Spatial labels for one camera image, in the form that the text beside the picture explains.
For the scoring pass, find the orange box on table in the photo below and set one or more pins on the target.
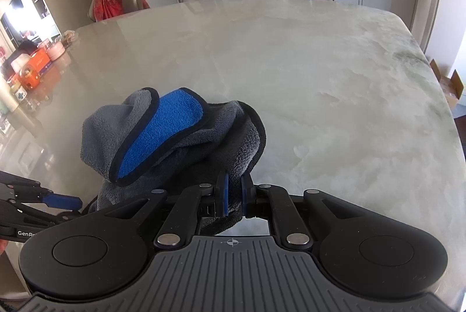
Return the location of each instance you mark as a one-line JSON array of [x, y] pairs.
[[30, 68]]

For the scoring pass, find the cardboard box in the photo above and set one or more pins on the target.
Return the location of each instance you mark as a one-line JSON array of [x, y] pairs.
[[452, 87]]

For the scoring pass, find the grey and blue microfibre towel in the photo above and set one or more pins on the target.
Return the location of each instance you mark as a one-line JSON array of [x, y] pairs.
[[171, 142]]

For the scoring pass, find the pink round container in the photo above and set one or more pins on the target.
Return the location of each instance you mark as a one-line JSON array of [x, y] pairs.
[[54, 49]]

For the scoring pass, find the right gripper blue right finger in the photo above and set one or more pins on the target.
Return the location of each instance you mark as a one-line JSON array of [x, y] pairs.
[[276, 206]]

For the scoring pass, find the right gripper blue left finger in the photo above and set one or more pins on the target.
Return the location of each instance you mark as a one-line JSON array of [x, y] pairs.
[[193, 205]]

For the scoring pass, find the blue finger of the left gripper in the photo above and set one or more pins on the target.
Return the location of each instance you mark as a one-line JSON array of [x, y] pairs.
[[59, 201]]

